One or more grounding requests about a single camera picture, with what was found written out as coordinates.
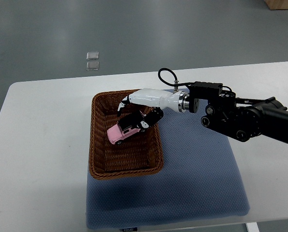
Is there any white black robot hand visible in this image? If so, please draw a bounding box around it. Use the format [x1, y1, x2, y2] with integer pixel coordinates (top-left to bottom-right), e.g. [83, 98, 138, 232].
[117, 88, 189, 129]

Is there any pink toy car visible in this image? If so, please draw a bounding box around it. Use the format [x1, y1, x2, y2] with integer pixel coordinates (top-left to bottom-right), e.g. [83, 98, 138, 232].
[107, 111, 146, 145]

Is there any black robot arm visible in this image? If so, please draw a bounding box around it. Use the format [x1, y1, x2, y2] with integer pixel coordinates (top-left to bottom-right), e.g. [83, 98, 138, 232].
[187, 82, 288, 144]

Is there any brown wicker basket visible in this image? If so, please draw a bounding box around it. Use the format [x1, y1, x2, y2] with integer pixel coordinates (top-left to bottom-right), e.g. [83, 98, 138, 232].
[89, 90, 164, 180]

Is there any lower clear floor plate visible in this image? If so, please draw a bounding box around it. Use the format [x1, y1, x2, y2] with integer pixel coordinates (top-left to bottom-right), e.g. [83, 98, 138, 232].
[86, 61, 99, 71]

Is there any clear floor plate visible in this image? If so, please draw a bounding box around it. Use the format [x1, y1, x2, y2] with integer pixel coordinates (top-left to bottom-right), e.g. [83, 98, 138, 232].
[86, 51, 99, 60]
[86, 61, 99, 71]

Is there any upper clear floor plate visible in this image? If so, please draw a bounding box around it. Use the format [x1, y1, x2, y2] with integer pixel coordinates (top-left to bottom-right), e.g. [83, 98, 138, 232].
[86, 51, 99, 60]

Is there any blue-grey table mat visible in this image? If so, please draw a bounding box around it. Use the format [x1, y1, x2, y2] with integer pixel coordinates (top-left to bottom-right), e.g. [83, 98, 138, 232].
[86, 109, 250, 230]

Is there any wooden box corner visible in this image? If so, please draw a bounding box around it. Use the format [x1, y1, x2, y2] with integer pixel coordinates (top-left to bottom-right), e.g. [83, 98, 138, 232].
[264, 0, 288, 10]

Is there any white table leg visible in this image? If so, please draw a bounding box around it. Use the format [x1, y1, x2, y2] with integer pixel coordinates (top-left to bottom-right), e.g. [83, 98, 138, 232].
[245, 222, 259, 232]

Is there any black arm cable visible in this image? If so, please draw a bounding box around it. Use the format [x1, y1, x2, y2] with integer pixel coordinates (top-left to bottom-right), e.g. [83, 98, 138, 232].
[158, 68, 195, 92]

